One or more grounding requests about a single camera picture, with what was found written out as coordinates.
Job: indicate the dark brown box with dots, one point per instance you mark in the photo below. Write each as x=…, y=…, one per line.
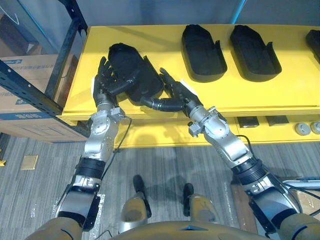
x=15, y=37

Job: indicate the brass floor plate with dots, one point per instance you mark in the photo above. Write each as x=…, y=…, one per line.
x=29, y=162

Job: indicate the robot leg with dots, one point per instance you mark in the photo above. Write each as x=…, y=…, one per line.
x=135, y=212
x=202, y=210

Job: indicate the blue tape strip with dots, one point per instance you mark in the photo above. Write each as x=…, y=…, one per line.
x=238, y=12

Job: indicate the large cardboard box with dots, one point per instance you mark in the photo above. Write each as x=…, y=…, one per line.
x=37, y=127

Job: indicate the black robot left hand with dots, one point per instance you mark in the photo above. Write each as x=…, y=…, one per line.
x=105, y=85

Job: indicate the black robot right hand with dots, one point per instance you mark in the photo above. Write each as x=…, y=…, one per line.
x=182, y=97

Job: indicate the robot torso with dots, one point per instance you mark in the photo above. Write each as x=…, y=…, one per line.
x=187, y=232

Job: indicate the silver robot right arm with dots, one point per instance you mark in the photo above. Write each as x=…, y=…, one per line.
x=225, y=135

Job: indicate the round silver metal part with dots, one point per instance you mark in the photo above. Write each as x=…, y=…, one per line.
x=302, y=128
x=315, y=127

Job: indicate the black plastic housing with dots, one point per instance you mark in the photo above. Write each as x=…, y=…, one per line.
x=314, y=42
x=255, y=57
x=145, y=80
x=202, y=57

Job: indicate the white framed crate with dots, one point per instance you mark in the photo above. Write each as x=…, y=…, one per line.
x=307, y=178

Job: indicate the dark robot right foot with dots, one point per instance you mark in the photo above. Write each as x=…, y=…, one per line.
x=188, y=191

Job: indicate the robot left leg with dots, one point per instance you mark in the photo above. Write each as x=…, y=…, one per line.
x=135, y=212

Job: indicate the dark robot foot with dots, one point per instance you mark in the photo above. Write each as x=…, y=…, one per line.
x=188, y=191
x=138, y=185

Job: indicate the black metal rack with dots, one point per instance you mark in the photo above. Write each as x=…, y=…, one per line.
x=70, y=42

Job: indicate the yellow shelf unit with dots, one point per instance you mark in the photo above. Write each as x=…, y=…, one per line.
x=250, y=95

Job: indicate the cardboard box with blue print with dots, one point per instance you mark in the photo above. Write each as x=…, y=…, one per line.
x=32, y=70

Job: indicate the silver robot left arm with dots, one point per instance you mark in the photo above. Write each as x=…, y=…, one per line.
x=98, y=140

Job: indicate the robot right leg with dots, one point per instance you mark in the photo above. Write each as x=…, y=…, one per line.
x=202, y=210

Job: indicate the dark robot left foot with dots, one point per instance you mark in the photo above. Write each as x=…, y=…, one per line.
x=138, y=185

